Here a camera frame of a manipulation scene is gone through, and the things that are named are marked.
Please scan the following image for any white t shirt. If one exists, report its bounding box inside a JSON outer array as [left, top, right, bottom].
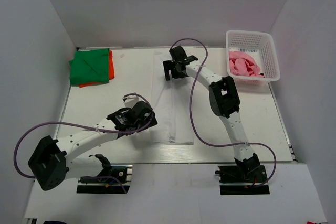
[[150, 54, 194, 145]]

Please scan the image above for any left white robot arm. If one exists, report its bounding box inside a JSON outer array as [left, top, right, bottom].
[[28, 101, 157, 191]]

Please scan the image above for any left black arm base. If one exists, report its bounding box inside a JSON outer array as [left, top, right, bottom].
[[76, 164, 133, 195]]

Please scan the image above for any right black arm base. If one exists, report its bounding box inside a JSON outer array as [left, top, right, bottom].
[[215, 165, 270, 196]]

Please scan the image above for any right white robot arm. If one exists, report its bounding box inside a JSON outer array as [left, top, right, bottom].
[[163, 46, 260, 173]]

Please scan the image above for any orange folded t shirt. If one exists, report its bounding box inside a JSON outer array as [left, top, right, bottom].
[[79, 50, 115, 88]]

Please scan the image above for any pink t shirt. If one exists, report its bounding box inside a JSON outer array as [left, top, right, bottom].
[[229, 51, 264, 78]]

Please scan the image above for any green folded t shirt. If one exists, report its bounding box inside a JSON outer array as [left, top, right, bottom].
[[69, 48, 109, 86]]

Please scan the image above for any white plastic basket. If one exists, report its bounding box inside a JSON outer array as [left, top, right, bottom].
[[226, 30, 280, 85]]

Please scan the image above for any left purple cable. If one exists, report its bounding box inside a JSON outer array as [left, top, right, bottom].
[[13, 92, 158, 193]]

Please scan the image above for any purple cable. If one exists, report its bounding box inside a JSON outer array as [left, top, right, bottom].
[[169, 38, 277, 188], [13, 92, 158, 193]]

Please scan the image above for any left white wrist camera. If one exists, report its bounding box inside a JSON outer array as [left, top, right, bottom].
[[123, 95, 139, 108]]

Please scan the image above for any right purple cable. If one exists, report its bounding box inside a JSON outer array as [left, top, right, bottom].
[[169, 38, 277, 188]]

